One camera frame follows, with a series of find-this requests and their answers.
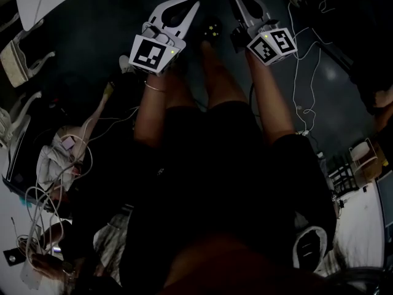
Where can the grey flat screen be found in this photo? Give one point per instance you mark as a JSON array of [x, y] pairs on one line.
[[387, 198]]

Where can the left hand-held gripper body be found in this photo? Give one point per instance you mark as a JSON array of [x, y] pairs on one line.
[[150, 54]]

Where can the person's chest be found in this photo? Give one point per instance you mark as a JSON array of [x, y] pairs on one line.
[[215, 257]]

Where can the white power adapter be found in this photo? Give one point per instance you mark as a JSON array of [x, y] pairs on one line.
[[30, 273]]

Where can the person's right forearm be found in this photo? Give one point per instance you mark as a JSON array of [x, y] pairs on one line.
[[270, 103]]

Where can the white ornate cushioned stool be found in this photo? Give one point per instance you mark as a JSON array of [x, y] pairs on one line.
[[13, 66]]

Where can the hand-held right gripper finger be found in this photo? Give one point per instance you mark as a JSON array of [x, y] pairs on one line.
[[261, 9], [241, 11]]

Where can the person's right leg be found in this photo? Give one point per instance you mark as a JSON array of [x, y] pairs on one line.
[[221, 78]]

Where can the person's black clothing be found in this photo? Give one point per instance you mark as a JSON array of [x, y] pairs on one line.
[[208, 171]]

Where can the person's right black shoe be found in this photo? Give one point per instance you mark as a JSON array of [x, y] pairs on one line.
[[212, 29]]

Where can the person's left forearm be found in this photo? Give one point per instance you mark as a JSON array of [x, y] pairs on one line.
[[150, 115]]

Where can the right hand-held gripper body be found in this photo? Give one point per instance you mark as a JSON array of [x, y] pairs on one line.
[[273, 46]]

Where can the white bedsheet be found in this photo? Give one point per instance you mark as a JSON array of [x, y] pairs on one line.
[[362, 235]]

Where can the pink phone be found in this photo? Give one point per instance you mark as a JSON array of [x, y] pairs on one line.
[[68, 142]]

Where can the person's leg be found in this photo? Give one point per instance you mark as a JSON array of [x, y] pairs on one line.
[[221, 78], [181, 91]]

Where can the person's left leg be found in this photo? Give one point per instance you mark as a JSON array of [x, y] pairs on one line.
[[181, 91]]

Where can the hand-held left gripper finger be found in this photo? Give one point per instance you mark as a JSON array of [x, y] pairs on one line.
[[159, 11], [190, 20]]

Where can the black lounge sofa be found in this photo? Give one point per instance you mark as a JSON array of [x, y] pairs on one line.
[[21, 152]]

